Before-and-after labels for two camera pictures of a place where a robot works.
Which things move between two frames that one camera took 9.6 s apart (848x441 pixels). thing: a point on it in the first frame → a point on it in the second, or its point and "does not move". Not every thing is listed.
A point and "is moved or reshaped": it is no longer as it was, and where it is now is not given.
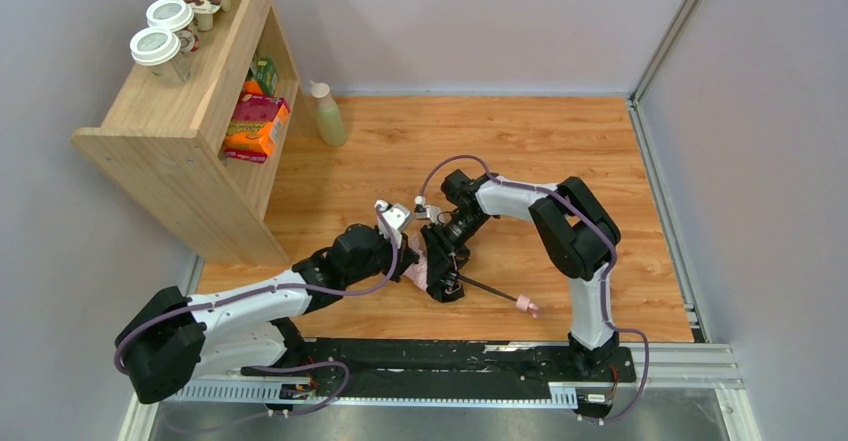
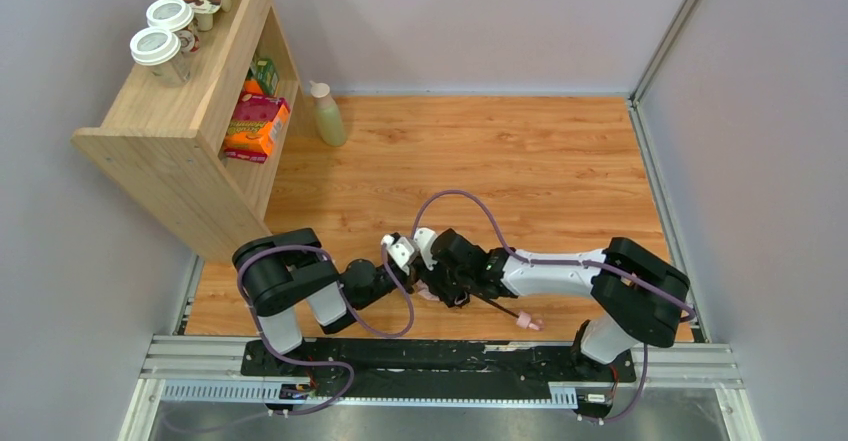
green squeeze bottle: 330,121 does not move
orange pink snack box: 256,127 does not move
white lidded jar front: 159,50 does not move
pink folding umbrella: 418,273 is moved or reshaped
